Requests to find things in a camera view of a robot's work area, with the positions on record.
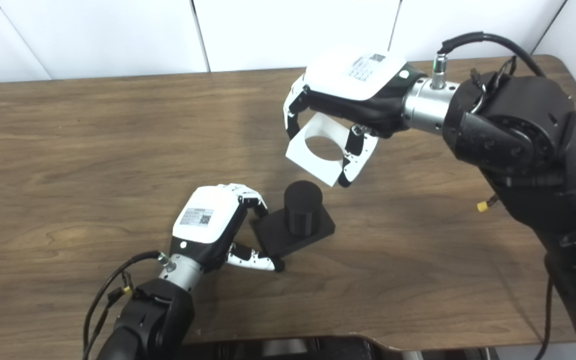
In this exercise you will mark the white square piece with hole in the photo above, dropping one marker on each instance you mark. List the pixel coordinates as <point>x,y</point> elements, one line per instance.
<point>300,155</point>

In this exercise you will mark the black robot torso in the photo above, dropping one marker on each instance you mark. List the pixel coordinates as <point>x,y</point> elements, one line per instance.
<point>328,349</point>

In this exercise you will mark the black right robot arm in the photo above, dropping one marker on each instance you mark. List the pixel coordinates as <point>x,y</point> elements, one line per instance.
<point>523,130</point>

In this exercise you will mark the black peg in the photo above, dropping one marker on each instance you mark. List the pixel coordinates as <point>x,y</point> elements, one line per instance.
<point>303,205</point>

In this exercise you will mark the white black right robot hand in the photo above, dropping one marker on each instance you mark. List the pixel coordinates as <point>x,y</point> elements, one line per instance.
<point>353,75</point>

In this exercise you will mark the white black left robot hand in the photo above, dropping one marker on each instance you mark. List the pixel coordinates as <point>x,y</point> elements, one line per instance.
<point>203,215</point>

